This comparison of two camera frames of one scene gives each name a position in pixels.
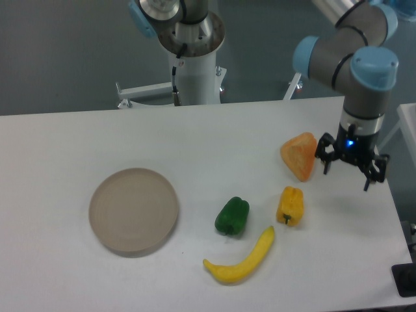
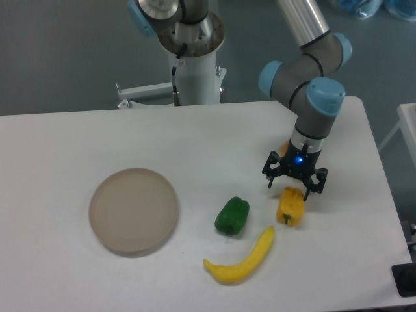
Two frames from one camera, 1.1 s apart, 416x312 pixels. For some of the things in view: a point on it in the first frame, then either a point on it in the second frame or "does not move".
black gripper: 352,145 -> 299,164
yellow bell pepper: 290,205 does not move
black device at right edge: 404,276 does not move
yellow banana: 240,272 does not move
